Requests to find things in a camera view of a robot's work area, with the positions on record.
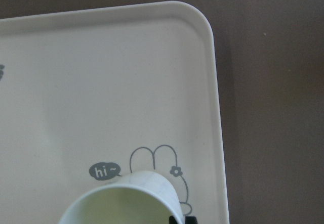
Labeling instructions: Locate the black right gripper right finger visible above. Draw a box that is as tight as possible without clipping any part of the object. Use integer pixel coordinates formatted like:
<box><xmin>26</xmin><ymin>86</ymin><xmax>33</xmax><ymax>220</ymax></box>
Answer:
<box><xmin>184</xmin><ymin>211</ymin><xmax>198</xmax><ymax>224</ymax></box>

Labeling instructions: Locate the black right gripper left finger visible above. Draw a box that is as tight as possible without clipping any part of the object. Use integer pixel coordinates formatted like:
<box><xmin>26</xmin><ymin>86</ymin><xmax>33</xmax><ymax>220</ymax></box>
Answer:
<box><xmin>168</xmin><ymin>211</ymin><xmax>180</xmax><ymax>224</ymax></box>

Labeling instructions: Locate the pale yellow white cup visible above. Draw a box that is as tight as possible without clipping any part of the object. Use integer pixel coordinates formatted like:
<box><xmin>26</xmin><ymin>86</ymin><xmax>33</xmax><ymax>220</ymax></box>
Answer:
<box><xmin>59</xmin><ymin>171</ymin><xmax>185</xmax><ymax>223</ymax></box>

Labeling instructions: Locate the cream rabbit tray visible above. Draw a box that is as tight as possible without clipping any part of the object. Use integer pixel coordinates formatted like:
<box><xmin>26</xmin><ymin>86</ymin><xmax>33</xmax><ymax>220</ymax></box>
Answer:
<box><xmin>1</xmin><ymin>1</ymin><xmax>229</xmax><ymax>223</ymax></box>

